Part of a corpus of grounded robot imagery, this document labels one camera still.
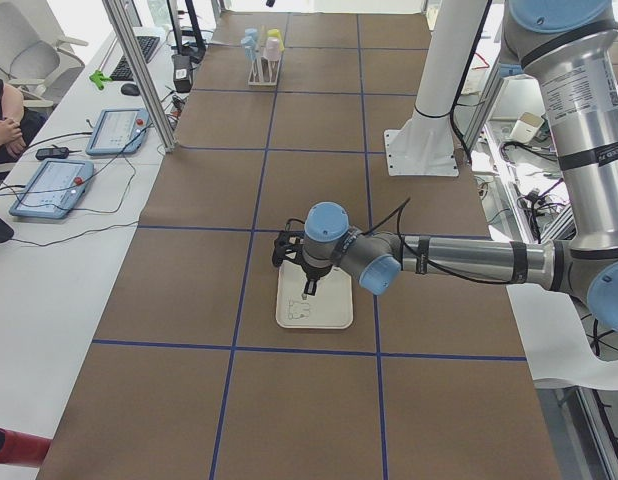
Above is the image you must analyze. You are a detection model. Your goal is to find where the grey office chair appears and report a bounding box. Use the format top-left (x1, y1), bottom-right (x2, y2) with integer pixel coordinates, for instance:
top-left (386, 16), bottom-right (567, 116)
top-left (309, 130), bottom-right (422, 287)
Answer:
top-left (0, 2), bottom-right (88, 108)

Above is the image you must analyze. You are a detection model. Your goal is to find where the seated person in black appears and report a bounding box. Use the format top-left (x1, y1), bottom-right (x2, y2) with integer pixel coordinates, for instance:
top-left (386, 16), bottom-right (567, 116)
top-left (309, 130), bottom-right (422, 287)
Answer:
top-left (0, 79), bottom-right (26, 163)

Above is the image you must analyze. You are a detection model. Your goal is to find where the black keyboard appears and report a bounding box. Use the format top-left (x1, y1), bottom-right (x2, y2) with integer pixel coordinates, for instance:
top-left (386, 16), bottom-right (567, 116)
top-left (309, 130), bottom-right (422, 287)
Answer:
top-left (108, 35), bottom-right (161, 82)

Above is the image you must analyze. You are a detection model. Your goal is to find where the light blue plastic cup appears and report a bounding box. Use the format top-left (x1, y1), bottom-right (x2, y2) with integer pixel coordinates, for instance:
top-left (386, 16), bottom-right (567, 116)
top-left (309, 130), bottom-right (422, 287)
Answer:
top-left (243, 28), bottom-right (259, 44)

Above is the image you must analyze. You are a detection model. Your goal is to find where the white wire cup rack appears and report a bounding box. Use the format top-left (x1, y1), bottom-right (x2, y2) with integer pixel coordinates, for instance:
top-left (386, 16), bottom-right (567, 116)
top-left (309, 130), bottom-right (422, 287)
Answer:
top-left (247, 28), bottom-right (282, 87)

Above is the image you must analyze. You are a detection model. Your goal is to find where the cream plastic tray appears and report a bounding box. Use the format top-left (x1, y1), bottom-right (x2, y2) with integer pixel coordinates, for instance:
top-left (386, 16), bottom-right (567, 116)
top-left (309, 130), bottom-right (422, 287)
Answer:
top-left (275, 262), bottom-right (353, 329)

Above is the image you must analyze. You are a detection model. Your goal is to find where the yellow plastic cup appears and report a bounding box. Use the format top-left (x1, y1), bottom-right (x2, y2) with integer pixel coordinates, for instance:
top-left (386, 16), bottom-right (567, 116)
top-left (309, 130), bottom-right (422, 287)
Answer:
top-left (267, 28), bottom-right (284, 51)

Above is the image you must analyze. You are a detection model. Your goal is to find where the black box with label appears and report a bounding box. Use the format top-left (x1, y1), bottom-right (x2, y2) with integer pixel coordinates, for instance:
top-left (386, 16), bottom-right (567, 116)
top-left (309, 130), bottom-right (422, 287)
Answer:
top-left (172, 54), bottom-right (193, 93)

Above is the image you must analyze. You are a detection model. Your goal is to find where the blue teach pendant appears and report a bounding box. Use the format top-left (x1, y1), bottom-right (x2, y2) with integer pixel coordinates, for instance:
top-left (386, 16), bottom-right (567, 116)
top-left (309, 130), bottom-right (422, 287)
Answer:
top-left (85, 108), bottom-right (150, 156)
top-left (9, 159), bottom-right (94, 220)

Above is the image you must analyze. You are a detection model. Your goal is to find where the far blue teach pendant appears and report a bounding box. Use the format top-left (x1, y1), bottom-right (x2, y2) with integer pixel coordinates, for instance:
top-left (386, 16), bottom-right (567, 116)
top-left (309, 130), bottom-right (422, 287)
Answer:
top-left (85, 108), bottom-right (150, 156)

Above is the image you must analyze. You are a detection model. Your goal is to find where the pink plastic cup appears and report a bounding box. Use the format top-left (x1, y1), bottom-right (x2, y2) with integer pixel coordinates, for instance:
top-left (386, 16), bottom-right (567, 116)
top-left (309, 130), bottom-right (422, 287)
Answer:
top-left (262, 37), bottom-right (284, 62)

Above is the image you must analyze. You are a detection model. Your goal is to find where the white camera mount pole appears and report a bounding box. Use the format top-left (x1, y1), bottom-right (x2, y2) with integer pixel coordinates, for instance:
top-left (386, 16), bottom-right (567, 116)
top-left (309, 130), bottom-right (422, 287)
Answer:
top-left (384, 0), bottom-right (490, 177)

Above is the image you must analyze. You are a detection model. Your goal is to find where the black handheld remote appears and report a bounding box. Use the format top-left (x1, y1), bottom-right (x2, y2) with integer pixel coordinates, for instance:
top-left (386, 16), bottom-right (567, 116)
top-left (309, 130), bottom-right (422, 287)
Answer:
top-left (35, 147), bottom-right (70, 161)

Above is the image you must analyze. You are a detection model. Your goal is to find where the near blue teach pendant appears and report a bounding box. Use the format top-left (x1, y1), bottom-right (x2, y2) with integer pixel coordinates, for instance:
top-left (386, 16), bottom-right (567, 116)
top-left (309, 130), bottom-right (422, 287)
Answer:
top-left (9, 159), bottom-right (94, 220)

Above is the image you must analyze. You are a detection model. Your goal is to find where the white chair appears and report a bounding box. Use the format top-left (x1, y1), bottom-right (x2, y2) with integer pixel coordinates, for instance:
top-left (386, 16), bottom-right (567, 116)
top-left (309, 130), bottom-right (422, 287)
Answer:
top-left (507, 284), bottom-right (618, 391)

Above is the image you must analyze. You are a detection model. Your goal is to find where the red cylinder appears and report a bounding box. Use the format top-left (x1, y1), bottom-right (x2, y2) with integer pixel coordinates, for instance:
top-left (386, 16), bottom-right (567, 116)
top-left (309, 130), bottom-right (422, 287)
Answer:
top-left (0, 428), bottom-right (52, 468)

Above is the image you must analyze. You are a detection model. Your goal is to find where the green plastic clamp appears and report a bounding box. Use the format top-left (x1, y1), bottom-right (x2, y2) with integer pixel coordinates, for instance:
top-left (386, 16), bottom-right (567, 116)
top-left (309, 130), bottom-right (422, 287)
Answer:
top-left (89, 70), bottom-right (112, 91)

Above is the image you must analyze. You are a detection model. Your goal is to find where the aluminium frame post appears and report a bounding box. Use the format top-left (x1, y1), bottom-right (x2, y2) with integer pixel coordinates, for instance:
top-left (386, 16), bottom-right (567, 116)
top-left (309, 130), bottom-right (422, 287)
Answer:
top-left (102, 0), bottom-right (176, 153)

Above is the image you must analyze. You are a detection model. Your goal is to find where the black computer mouse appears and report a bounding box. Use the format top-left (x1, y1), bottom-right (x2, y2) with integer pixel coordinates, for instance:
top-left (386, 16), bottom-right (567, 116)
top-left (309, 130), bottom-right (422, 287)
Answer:
top-left (120, 83), bottom-right (140, 96)

